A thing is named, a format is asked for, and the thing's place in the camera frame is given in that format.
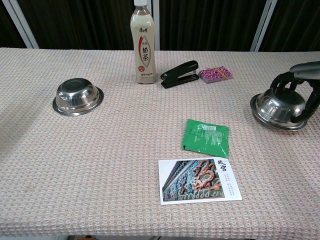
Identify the milk tea plastic bottle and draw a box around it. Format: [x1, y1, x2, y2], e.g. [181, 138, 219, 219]
[129, 0, 157, 85]

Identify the black curtain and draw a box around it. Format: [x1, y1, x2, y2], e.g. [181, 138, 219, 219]
[0, 0, 320, 53]

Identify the white vertical frame bar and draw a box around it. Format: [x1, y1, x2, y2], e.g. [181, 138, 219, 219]
[151, 0, 161, 52]

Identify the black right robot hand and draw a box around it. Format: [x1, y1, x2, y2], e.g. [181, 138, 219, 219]
[271, 60, 320, 124]

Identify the purple patterned packet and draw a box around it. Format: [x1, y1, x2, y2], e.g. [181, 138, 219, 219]
[199, 65, 234, 84]

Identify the dragon wall postcard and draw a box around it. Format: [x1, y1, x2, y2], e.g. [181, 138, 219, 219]
[158, 157, 243, 206]

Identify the beige waffle-weave tablecloth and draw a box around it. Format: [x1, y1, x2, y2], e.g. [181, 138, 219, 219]
[0, 47, 320, 237]

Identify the stainless steel bowl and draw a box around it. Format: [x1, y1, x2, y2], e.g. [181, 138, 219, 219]
[52, 77, 105, 117]
[250, 87, 309, 131]

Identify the green foil sachet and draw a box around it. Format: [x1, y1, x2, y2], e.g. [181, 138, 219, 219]
[180, 118, 230, 159]

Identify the white slanted frame bar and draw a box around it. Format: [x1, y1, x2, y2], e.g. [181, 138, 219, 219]
[0, 0, 40, 49]
[250, 0, 278, 53]

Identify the black stapler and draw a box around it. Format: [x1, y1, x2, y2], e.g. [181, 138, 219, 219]
[160, 60, 200, 89]

